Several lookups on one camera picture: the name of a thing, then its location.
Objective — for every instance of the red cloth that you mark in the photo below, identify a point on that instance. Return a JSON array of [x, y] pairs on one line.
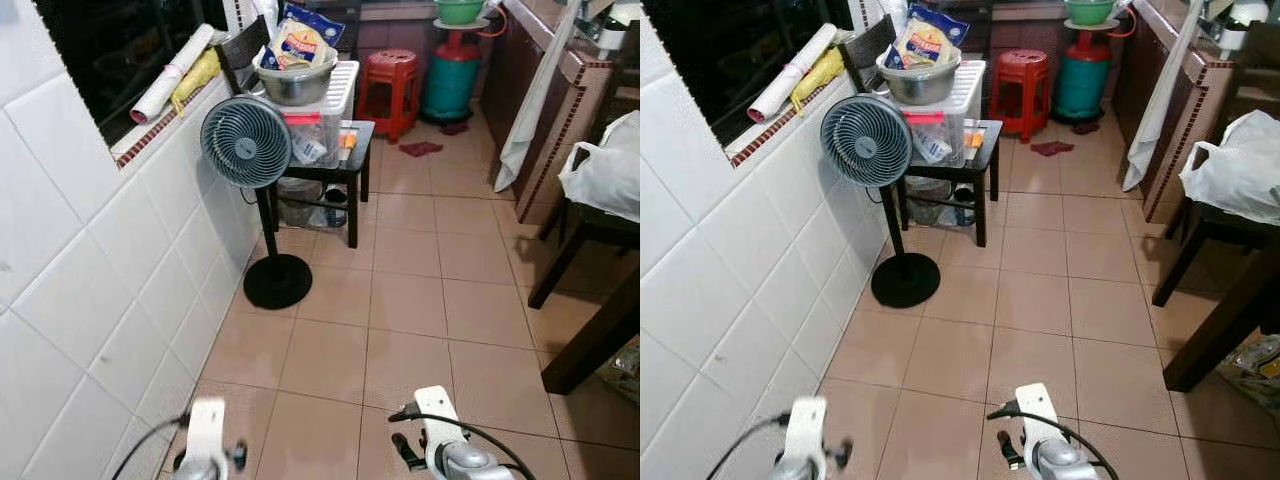
[[420, 149], [1052, 148]]

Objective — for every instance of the metal bowl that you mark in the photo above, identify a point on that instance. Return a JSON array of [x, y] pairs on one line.
[[295, 85], [918, 83]]

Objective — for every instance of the black side table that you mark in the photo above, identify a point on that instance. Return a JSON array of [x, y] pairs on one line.
[[980, 170], [355, 170]]

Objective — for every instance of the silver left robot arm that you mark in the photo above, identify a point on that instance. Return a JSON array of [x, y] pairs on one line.
[[208, 472], [802, 472]]

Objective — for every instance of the blue yellow snack bag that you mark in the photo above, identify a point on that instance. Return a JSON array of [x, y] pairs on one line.
[[305, 38], [928, 38]]

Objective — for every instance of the white plastic bag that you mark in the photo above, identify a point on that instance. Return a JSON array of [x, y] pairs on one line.
[[605, 175], [1235, 170]]

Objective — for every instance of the grey floor fan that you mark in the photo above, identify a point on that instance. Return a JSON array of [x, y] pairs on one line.
[[246, 142], [866, 140]]

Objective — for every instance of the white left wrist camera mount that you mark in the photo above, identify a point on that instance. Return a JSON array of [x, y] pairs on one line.
[[207, 430], [806, 430]]

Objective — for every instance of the green gas cylinder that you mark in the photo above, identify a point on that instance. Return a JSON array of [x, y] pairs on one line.
[[450, 85], [1087, 85]]

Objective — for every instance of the brown tiled counter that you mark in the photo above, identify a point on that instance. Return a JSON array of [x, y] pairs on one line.
[[1185, 130], [550, 130]]

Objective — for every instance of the dark wooden table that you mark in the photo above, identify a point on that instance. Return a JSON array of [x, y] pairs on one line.
[[595, 340], [1225, 330]]

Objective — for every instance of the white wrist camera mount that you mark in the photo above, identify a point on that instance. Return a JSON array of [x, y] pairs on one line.
[[806, 430], [1036, 412], [437, 415], [207, 430]]

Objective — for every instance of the patterned bag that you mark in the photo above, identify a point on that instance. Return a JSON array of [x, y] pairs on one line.
[[625, 370], [1255, 370]]

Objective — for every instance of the white kettle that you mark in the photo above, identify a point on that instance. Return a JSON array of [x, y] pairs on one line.
[[612, 22], [1240, 22]]

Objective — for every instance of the red plastic stool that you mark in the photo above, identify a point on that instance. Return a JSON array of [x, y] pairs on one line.
[[1020, 85], [388, 85]]

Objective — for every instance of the white hanging cloth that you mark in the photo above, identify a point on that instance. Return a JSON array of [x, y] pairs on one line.
[[530, 110], [1155, 110]]

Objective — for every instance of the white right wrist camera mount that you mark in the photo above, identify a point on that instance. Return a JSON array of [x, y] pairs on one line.
[[437, 415], [1036, 412]]

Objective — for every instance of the green bowl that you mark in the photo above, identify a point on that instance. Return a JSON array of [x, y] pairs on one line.
[[1090, 10], [460, 10]]

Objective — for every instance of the yellow rubber glove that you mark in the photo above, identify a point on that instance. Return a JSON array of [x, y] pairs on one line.
[[198, 78], [820, 75]]

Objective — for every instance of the rolled white paper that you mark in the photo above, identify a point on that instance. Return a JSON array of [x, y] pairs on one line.
[[172, 75], [792, 72]]

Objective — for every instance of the dark window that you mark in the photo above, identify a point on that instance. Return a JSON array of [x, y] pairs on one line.
[[720, 50], [110, 50]]

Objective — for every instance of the clear plastic storage box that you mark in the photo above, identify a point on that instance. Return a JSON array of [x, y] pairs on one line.
[[945, 125], [325, 125]]

